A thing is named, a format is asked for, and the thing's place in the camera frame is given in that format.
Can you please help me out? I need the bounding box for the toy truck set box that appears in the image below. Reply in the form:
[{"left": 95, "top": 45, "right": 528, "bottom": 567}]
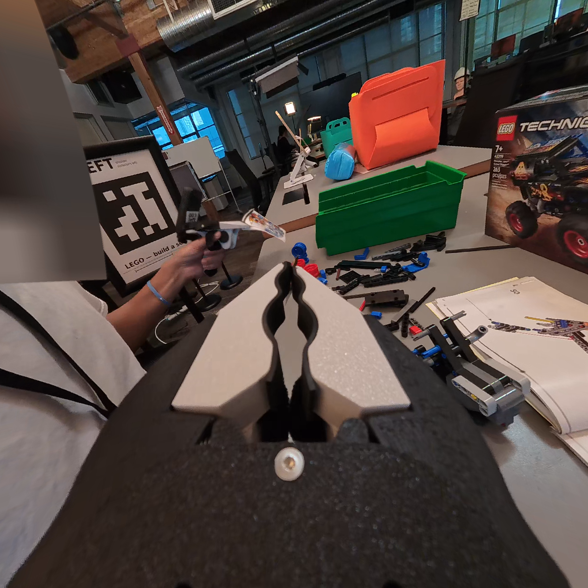
[{"left": 484, "top": 85, "right": 588, "bottom": 276}]

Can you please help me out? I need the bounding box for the cardboard figure white helmet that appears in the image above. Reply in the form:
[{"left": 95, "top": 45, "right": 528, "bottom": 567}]
[{"left": 452, "top": 66, "right": 474, "bottom": 101}]

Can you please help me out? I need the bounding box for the small green plastic case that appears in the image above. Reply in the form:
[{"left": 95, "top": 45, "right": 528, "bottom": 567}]
[{"left": 320, "top": 116, "right": 352, "bottom": 148}]

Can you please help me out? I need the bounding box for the grey rectangular light panel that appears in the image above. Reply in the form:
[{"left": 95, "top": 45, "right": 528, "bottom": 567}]
[{"left": 254, "top": 56, "right": 301, "bottom": 99}]

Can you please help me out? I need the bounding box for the grey black toy truck chassis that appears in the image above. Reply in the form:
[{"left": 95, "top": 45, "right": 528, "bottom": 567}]
[{"left": 411, "top": 310, "right": 531, "bottom": 425}]

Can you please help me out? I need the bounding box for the blue plastic bag bundle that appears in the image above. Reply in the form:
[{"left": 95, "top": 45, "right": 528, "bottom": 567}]
[{"left": 324, "top": 142, "right": 356, "bottom": 181}]

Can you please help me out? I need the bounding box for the white instruction booklet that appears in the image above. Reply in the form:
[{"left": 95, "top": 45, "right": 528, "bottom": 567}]
[{"left": 425, "top": 276, "right": 588, "bottom": 453}]

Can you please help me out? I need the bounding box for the colourful sticker sheet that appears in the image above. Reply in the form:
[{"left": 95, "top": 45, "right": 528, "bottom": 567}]
[{"left": 243, "top": 209, "right": 286, "bottom": 243}]

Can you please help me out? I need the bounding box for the person's left hand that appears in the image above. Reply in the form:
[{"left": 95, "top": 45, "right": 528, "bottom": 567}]
[{"left": 153, "top": 238, "right": 226, "bottom": 302}]

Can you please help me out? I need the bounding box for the grey monitor screen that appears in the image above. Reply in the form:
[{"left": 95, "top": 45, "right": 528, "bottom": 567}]
[{"left": 169, "top": 161, "right": 207, "bottom": 198}]

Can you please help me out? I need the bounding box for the silver air duct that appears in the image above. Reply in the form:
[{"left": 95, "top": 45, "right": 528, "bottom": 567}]
[{"left": 156, "top": 0, "right": 258, "bottom": 51}]

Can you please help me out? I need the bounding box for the pile of black blue bricks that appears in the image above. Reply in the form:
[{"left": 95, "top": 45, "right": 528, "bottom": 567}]
[{"left": 289, "top": 231, "right": 448, "bottom": 338}]

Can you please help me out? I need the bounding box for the green plastic bin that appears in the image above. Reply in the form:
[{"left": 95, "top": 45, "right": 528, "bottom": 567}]
[{"left": 315, "top": 160, "right": 468, "bottom": 256}]

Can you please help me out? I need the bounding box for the person's left forearm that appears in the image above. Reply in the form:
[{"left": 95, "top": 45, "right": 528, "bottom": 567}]
[{"left": 107, "top": 279, "right": 173, "bottom": 352}]

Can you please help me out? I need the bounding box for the large black screen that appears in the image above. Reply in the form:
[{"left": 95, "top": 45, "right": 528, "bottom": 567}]
[{"left": 301, "top": 71, "right": 364, "bottom": 127}]

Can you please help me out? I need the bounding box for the orange plastic case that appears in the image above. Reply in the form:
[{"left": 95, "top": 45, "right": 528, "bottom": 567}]
[{"left": 348, "top": 59, "right": 446, "bottom": 171}]

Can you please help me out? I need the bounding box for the white ceiling vent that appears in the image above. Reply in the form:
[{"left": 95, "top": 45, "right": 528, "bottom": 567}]
[{"left": 207, "top": 0, "right": 258, "bottom": 19}]

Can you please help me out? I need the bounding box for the white folding document stand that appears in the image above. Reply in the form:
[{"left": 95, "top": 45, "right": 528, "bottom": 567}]
[{"left": 275, "top": 109, "right": 320, "bottom": 190}]

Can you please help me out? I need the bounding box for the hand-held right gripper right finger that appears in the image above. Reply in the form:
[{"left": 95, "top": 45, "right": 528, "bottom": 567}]
[{"left": 293, "top": 266, "right": 412, "bottom": 444}]

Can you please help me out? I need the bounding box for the brown flat board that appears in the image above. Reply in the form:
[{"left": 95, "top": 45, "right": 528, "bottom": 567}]
[{"left": 351, "top": 146, "right": 492, "bottom": 175}]

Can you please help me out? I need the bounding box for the white floor cable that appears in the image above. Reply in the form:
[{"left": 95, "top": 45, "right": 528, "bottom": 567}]
[{"left": 154, "top": 303, "right": 194, "bottom": 345}]

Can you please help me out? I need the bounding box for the black lanyard strap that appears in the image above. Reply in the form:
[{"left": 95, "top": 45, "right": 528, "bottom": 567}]
[{"left": 0, "top": 289, "right": 118, "bottom": 419}]

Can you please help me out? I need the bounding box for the black ceiling speaker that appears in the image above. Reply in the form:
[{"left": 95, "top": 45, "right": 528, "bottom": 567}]
[{"left": 48, "top": 24, "right": 80, "bottom": 60}]

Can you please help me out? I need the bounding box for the black framed marker sign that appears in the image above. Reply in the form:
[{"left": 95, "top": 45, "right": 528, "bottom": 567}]
[{"left": 83, "top": 135, "right": 184, "bottom": 297}]

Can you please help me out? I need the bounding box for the white whiteboard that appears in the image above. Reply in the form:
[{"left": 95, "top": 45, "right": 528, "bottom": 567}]
[{"left": 163, "top": 135, "right": 226, "bottom": 182}]

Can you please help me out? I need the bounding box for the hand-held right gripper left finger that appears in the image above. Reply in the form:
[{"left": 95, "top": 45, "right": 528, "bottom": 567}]
[{"left": 171, "top": 261, "right": 292, "bottom": 444}]

